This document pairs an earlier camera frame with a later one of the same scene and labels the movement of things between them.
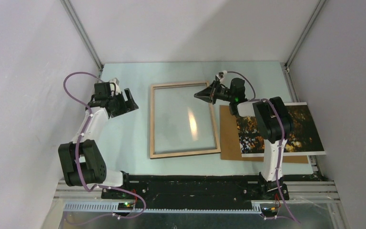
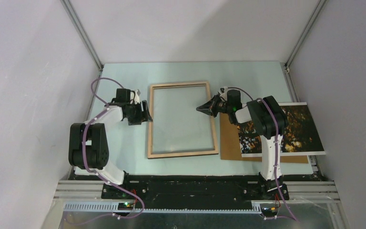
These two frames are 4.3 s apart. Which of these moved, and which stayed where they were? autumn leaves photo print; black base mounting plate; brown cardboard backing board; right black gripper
Moved: right black gripper
Stayed: autumn leaves photo print; black base mounting plate; brown cardboard backing board
